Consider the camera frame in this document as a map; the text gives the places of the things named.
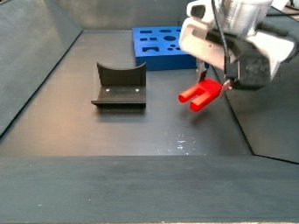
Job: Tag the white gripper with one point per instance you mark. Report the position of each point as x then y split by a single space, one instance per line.
225 29

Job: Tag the blue foam shape fixture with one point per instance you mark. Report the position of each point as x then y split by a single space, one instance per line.
157 48

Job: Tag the black curved stand fixture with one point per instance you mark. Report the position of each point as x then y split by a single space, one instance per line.
122 86

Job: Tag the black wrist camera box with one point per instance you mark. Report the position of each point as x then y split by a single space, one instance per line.
249 73

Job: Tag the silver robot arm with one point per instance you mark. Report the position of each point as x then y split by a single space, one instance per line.
225 34

